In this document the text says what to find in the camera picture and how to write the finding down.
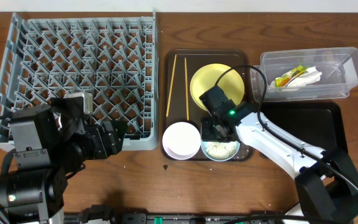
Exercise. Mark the grey plastic dish rack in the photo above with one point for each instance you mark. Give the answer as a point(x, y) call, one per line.
point(115, 59)

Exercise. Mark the black waste tray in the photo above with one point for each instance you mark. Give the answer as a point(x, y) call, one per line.
point(317, 123)

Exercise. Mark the light blue plastic bowl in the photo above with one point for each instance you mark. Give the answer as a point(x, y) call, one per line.
point(203, 148)

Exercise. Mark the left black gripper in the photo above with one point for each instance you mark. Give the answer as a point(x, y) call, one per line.
point(105, 139)

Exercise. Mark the yellow plastic plate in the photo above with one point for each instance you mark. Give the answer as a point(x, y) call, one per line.
point(205, 78)

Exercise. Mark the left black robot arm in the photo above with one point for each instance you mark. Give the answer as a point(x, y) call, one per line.
point(52, 144)

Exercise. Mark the dark brown serving tray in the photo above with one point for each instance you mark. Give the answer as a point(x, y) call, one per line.
point(195, 60)

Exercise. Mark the pile of rice grains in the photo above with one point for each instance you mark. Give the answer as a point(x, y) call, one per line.
point(221, 150)

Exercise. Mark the white plastic bowl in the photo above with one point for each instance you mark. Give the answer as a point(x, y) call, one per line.
point(181, 141)

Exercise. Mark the black rail at table edge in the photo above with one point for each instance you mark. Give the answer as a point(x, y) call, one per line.
point(106, 214)

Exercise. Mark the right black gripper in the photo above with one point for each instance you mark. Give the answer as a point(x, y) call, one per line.
point(205, 133)

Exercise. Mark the clear plastic waste bin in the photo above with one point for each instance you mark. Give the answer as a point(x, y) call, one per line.
point(339, 67)

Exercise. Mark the wooden chopstick right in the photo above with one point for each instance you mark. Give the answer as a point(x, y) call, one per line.
point(186, 90)

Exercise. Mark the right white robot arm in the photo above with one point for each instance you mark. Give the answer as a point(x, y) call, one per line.
point(326, 181)

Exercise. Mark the yellow orange snack wrapper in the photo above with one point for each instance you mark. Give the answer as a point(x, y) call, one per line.
point(283, 80)

